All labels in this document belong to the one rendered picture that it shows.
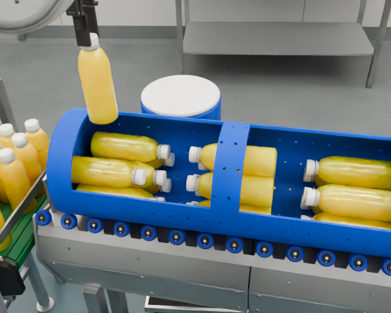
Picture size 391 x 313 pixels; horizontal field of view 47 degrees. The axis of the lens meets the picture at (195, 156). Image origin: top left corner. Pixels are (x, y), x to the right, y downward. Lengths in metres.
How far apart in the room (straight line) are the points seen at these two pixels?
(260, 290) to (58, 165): 0.60
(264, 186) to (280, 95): 2.63
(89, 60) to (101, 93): 0.08
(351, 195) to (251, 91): 2.68
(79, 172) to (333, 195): 0.61
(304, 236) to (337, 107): 2.58
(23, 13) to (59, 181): 0.83
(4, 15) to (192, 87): 1.34
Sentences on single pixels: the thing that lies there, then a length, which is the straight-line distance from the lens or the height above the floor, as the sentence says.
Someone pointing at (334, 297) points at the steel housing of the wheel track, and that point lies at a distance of 1.25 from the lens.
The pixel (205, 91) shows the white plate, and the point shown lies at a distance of 1.62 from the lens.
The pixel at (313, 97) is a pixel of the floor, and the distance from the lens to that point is 3.69.
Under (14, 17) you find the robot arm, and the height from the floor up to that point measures 1.74.
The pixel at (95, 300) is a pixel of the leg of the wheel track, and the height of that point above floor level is 0.59.
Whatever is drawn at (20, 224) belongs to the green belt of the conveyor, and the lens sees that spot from 1.42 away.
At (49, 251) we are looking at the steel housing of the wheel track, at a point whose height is 0.86.
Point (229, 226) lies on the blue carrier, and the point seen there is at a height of 1.06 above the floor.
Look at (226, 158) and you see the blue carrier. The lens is 1.02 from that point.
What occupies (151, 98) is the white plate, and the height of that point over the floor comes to 1.04.
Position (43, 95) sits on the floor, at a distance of 3.89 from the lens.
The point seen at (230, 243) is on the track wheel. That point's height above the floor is 0.97.
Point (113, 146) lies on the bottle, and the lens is 1.22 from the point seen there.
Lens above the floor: 1.85
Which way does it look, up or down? 38 degrees down
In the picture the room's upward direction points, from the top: 2 degrees counter-clockwise
